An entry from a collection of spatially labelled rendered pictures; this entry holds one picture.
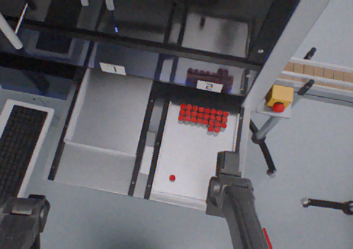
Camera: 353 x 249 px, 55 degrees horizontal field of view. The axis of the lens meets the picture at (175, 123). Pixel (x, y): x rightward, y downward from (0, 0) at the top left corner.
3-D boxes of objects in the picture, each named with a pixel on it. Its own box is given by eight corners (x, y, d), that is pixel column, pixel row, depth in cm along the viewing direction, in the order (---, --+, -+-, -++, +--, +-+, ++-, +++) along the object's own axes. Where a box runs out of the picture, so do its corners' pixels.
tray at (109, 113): (91, 62, 134) (89, 57, 131) (155, 73, 134) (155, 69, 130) (65, 143, 123) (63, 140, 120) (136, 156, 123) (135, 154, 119)
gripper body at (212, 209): (233, 181, 93) (239, 176, 86) (228, 219, 90) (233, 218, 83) (210, 176, 93) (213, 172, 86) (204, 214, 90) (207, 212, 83)
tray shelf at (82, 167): (79, 62, 136) (78, 60, 135) (252, 94, 134) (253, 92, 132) (42, 179, 121) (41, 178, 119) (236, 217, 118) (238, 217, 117)
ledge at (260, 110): (259, 81, 136) (260, 79, 134) (291, 87, 135) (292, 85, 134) (255, 113, 131) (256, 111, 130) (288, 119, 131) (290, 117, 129)
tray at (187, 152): (169, 105, 129) (169, 101, 126) (237, 117, 129) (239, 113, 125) (151, 194, 118) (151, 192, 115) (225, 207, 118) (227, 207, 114)
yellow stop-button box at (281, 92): (267, 87, 124) (274, 78, 117) (287, 91, 124) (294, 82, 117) (266, 106, 122) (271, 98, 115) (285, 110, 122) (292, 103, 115)
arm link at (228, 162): (213, 193, 73) (252, 199, 73) (217, 142, 76) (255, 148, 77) (203, 199, 84) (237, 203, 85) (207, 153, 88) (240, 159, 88)
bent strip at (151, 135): (148, 135, 125) (147, 130, 120) (156, 137, 125) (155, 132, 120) (140, 172, 121) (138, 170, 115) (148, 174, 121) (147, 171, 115)
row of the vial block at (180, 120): (177, 118, 128) (178, 113, 123) (225, 127, 127) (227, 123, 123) (177, 124, 127) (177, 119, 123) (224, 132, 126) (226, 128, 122)
